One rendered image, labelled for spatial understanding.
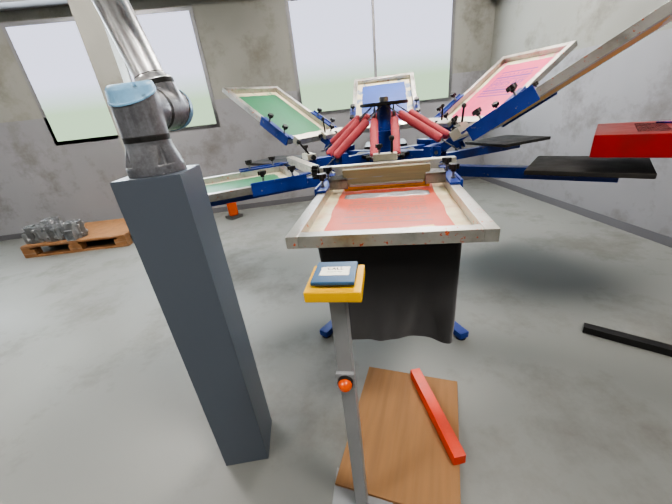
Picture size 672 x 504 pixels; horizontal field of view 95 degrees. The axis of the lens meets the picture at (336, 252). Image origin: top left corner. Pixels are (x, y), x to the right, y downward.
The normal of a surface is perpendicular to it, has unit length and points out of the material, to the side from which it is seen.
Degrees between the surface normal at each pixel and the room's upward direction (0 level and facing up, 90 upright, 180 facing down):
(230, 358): 90
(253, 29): 90
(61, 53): 90
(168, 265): 90
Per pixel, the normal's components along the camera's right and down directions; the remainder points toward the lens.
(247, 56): 0.11, 0.41
